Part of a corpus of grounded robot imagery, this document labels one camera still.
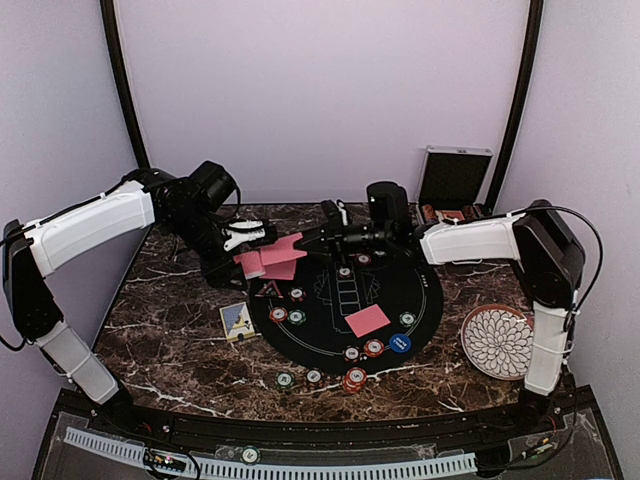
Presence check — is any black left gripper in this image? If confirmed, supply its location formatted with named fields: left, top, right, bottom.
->
left=166, top=207, right=248, bottom=290

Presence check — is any red-backed card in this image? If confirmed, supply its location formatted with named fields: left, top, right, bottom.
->
left=259, top=232, right=307, bottom=266
left=345, top=304, right=391, bottom=338

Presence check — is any black chip seat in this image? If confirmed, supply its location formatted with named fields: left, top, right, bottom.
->
left=289, top=287, right=306, bottom=302

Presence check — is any green chip seat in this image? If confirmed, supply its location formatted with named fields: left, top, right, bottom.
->
left=399, top=312, right=416, bottom=327
left=287, top=309, right=307, bottom=325

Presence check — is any green poker chip stack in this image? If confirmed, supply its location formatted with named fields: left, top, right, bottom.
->
left=276, top=372, right=295, bottom=391

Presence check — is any black 100 poker chip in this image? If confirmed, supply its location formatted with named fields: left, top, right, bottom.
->
left=343, top=346, right=360, bottom=362

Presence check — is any black poker chip stack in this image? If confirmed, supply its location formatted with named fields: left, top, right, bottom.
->
left=305, top=369, right=323, bottom=387

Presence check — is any red poker chip stack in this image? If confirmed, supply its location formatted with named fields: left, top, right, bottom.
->
left=342, top=367, right=367, bottom=394

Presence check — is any red-backed playing card deck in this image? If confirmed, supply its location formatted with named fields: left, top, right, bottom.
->
left=233, top=251, right=266, bottom=280

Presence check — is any red-backed card seat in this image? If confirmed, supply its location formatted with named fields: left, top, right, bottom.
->
left=262, top=260, right=297, bottom=281

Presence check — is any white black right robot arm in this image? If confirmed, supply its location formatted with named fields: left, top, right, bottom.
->
left=294, top=199, right=593, bottom=434

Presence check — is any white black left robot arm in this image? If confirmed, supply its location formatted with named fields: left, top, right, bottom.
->
left=1, top=161, right=264, bottom=436

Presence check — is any yellow blue card box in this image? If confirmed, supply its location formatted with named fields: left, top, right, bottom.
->
left=219, top=302, right=256, bottom=343

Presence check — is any red triangular all-in marker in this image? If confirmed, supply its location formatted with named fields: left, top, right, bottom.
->
left=255, top=280, right=283, bottom=299

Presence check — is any round black poker mat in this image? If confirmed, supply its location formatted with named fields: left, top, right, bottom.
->
left=249, top=249, right=443, bottom=375

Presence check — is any blue round blind button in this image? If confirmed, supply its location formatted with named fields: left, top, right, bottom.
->
left=389, top=333, right=412, bottom=354

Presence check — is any aluminium poker chip case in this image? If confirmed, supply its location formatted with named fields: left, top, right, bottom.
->
left=417, top=146, right=493, bottom=223

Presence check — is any floral patterned ceramic plate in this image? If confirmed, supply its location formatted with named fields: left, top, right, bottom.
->
left=460, top=304, right=533, bottom=381

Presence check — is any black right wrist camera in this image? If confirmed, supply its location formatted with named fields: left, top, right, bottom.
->
left=366, top=181, right=410, bottom=225

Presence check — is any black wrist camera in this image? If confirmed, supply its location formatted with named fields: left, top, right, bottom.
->
left=366, top=181, right=410, bottom=225
left=189, top=160, right=238, bottom=212

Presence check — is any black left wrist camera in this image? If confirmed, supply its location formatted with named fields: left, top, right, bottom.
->
left=189, top=160, right=238, bottom=212

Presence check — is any black left frame post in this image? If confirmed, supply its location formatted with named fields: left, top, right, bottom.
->
left=99, top=0, right=153, bottom=181

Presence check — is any black frame post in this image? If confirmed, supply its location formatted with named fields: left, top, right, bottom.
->
left=485, top=0, right=544, bottom=212
left=99, top=0, right=153, bottom=181

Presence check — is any green chip on rail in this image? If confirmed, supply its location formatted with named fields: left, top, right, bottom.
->
left=241, top=447, right=260, bottom=464

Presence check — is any white slotted cable duct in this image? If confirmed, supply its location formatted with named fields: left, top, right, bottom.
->
left=63, top=427, right=477, bottom=479

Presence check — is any black right frame post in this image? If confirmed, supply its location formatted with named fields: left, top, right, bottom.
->
left=485, top=0, right=544, bottom=212

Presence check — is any black front rail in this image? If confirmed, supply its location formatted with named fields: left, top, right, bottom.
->
left=47, top=384, right=614, bottom=461

